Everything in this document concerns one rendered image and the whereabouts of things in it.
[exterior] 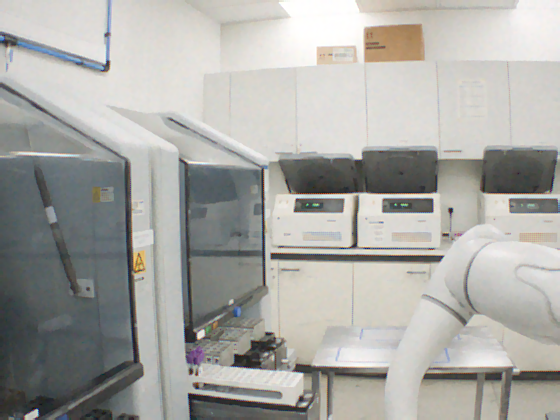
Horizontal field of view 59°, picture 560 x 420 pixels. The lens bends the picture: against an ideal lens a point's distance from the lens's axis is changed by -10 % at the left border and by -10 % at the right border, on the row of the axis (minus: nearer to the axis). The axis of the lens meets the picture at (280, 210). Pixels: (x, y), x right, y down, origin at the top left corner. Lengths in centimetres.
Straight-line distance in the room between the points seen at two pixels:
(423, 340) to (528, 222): 269
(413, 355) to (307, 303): 278
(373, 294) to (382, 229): 43
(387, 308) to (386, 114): 134
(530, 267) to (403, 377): 30
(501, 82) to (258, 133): 180
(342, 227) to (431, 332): 266
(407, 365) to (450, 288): 15
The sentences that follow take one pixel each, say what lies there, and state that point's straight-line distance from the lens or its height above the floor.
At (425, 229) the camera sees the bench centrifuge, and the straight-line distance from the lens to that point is 354.
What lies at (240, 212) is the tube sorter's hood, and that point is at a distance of 163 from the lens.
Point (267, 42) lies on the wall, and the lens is 449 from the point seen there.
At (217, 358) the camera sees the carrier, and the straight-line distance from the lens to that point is 152.
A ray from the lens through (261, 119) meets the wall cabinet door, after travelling 403.
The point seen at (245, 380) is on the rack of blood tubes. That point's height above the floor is 86.
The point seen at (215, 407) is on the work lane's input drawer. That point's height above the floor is 79.
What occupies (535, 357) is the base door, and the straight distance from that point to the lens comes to 379.
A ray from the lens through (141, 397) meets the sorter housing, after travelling 117.
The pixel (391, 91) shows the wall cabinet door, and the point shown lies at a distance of 387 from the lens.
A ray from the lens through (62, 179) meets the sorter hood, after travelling 89.
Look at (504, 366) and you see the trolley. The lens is 163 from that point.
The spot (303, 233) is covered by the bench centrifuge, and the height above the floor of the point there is 100.
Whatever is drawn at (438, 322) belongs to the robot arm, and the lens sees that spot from 96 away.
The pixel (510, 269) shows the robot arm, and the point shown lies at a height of 122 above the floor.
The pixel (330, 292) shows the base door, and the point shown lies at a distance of 366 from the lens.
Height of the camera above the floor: 135
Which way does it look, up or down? 3 degrees down
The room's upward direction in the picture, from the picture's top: 1 degrees counter-clockwise
